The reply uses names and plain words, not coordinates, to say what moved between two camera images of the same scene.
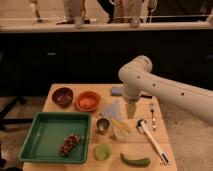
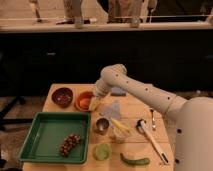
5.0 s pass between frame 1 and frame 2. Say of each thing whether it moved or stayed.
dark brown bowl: stayed
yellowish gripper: moved
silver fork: stayed
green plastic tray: stayed
